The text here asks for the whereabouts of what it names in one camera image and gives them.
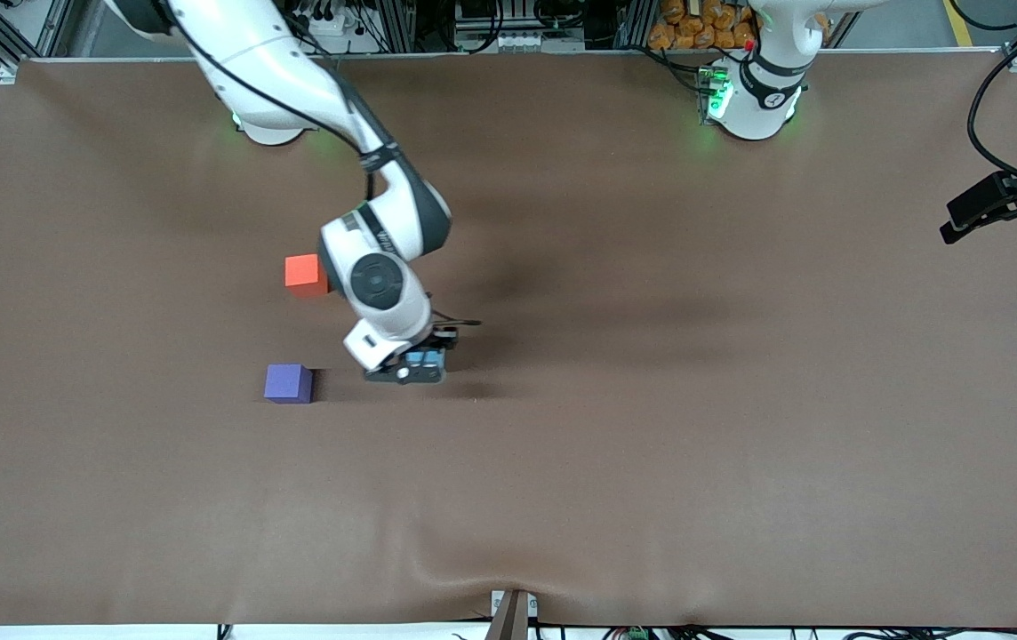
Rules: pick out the orange foam block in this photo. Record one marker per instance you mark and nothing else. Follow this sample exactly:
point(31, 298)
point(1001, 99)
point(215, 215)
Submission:
point(300, 271)

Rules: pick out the green plug connector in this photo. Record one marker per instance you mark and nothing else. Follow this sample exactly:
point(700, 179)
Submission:
point(637, 634)

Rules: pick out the purple foam block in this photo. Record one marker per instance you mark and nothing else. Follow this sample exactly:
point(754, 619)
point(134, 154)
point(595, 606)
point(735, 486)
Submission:
point(288, 382)

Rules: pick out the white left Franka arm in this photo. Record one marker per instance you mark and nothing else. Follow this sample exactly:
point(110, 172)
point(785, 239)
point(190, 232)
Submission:
point(762, 98)

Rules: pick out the blue foam block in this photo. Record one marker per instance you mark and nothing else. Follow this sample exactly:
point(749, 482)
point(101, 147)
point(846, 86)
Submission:
point(427, 358)

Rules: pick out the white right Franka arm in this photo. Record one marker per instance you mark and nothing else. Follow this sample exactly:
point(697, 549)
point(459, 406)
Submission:
point(268, 62)

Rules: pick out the brown table cloth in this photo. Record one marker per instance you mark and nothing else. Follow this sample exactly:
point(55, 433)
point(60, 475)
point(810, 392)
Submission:
point(651, 462)

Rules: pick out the brown camera mount post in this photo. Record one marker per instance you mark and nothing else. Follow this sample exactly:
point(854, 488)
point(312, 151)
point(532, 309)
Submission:
point(508, 618)

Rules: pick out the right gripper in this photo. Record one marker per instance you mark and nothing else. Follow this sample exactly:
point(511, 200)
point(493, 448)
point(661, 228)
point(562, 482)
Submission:
point(443, 339)

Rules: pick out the white power strip with plugs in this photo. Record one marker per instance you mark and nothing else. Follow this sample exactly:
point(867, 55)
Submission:
point(326, 20)

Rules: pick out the pile of orange packets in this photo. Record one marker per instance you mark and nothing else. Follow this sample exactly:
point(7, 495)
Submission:
point(695, 27)

